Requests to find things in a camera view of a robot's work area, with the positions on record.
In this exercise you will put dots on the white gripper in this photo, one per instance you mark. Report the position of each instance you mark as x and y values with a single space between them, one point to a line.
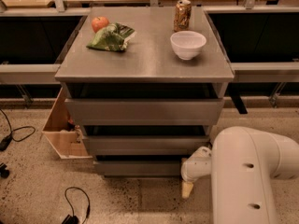
193 168

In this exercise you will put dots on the grey bottom drawer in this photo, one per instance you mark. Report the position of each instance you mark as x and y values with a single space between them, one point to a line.
137 168

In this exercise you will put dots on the grey drawer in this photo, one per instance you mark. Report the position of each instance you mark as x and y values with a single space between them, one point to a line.
144 112
137 168
143 145

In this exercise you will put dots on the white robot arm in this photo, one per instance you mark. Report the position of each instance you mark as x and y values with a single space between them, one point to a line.
241 163

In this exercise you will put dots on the grey metal drawer cabinet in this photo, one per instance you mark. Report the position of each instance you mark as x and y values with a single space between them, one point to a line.
148 70

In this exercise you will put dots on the grey middle drawer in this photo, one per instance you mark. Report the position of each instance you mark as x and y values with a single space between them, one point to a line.
143 145

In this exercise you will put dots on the grey top drawer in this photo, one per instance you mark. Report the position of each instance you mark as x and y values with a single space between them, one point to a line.
144 112

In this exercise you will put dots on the wooden box on floor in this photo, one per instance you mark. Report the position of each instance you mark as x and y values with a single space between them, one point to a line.
63 136

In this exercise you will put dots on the white ceramic bowl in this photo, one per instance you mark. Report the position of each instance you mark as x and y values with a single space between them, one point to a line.
187 44

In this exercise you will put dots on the green chip bag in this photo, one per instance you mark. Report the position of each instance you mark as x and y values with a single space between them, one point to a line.
114 37

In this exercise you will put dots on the golden soda can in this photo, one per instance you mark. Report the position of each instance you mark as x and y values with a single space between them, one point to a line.
183 10

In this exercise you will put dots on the black object left edge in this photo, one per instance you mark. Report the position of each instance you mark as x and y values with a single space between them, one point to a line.
4 172

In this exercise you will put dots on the red apple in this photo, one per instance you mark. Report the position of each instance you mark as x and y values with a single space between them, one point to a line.
99 22

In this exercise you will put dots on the right grey rail table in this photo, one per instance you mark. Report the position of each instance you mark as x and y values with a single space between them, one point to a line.
262 48

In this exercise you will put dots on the grey rail table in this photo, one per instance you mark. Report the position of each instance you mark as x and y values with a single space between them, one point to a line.
34 42
262 48

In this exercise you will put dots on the left grey rail table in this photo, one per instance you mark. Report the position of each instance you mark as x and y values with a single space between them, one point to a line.
34 42

